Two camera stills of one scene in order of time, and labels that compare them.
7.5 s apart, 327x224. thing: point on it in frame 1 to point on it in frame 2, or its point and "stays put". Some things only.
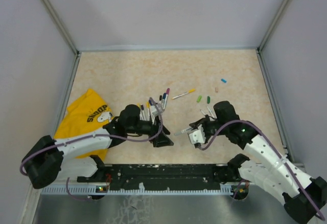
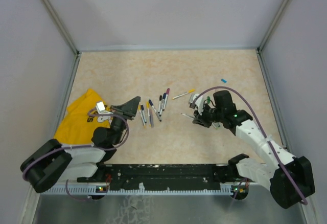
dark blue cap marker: (164, 98) stays put
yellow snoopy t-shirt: (89, 112) stays put
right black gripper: (203, 121) to (201, 117)
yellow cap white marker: (189, 91) stays put
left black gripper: (161, 140) to (129, 108)
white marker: (178, 133) to (187, 115)
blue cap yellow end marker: (143, 112) stays put
